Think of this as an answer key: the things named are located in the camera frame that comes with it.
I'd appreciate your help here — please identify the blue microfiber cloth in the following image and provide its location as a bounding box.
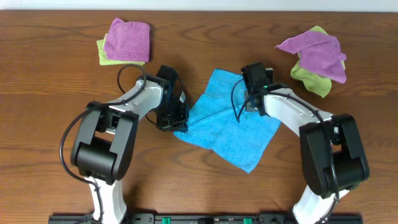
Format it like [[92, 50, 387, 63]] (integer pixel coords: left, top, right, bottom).
[[174, 68, 280, 173]]

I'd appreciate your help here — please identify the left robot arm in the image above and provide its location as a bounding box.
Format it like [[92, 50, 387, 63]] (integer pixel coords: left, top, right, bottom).
[[60, 65, 189, 223]]

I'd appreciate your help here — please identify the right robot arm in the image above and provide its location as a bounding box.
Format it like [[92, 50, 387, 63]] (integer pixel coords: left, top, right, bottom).
[[241, 63, 369, 223]]

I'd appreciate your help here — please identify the crumpled green cloth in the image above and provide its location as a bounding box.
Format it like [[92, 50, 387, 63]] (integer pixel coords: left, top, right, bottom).
[[290, 26, 345, 98]]

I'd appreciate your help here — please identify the crumpled purple cloth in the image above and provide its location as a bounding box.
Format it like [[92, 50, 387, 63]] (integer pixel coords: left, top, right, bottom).
[[276, 30, 347, 83]]

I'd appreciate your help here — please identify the folded purple cloth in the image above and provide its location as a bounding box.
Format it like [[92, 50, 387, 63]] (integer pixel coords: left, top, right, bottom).
[[104, 18, 150, 62]]

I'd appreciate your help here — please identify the folded green cloth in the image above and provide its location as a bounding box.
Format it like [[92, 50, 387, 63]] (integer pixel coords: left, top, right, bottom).
[[96, 34, 145, 66]]

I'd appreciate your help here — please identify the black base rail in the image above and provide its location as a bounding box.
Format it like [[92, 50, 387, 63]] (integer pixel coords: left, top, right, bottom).
[[48, 212, 364, 224]]

